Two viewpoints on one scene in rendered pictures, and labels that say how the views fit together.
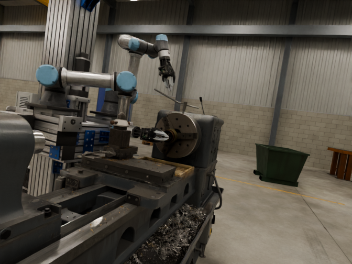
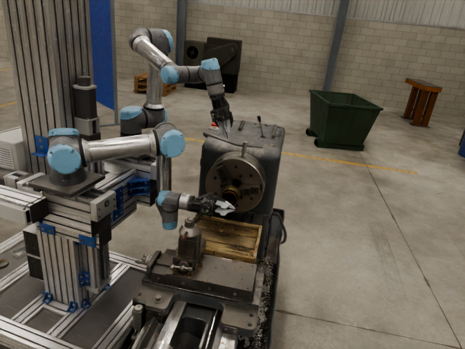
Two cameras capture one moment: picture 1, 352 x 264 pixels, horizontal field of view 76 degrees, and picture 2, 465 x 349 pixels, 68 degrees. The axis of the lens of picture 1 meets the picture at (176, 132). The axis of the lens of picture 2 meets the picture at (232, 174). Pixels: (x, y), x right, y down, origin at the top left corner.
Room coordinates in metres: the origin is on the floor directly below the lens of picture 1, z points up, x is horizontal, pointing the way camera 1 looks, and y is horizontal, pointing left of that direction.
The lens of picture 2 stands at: (-0.08, 0.34, 1.86)
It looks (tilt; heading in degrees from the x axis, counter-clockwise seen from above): 23 degrees down; 349
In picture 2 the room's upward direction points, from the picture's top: 6 degrees clockwise
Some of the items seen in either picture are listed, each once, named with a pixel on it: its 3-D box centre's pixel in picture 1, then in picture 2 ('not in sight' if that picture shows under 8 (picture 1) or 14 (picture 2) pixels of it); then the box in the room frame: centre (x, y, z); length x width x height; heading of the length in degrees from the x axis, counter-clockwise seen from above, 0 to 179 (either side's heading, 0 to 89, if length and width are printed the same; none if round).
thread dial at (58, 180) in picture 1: (60, 187); (138, 316); (0.91, 0.44, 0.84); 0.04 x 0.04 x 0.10; 71
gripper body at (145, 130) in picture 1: (143, 133); (202, 205); (1.33, 0.19, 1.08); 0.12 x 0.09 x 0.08; 70
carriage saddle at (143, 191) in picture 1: (122, 178); (201, 291); (0.97, 0.20, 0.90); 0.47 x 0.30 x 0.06; 71
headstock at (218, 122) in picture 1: (190, 136); (243, 160); (1.96, -0.13, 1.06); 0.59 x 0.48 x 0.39; 161
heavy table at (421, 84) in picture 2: (338, 162); (416, 101); (8.24, -6.11, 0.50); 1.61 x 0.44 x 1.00; 161
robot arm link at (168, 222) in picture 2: not in sight; (169, 215); (1.40, 0.34, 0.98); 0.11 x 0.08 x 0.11; 15
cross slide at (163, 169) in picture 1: (126, 165); (201, 271); (1.02, 0.20, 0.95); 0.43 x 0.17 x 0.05; 71
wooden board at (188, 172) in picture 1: (159, 167); (223, 237); (1.35, 0.07, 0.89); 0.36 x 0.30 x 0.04; 71
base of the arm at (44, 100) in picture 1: (54, 98); (67, 168); (1.41, 0.78, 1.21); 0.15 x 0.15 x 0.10
